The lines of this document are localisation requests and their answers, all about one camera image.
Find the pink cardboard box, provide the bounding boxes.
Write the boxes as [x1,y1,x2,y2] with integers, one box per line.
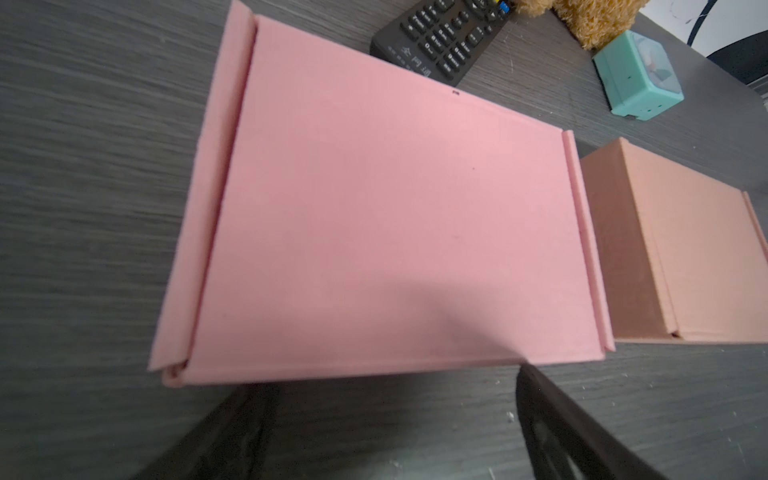
[148,1,615,386]

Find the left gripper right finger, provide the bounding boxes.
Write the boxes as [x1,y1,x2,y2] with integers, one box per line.
[515,364,663,479]

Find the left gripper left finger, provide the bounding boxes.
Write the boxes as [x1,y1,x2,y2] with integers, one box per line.
[134,384,280,479]

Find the small teal alarm clock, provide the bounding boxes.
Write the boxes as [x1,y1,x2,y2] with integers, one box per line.
[593,30,684,121]

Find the brown teddy bear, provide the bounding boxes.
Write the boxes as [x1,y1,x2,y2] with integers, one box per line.
[514,0,648,50]

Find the salmon cardboard box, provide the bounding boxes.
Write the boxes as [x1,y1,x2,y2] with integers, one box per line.
[581,138,767,344]

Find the black remote control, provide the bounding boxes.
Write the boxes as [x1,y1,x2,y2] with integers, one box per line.
[370,0,515,87]

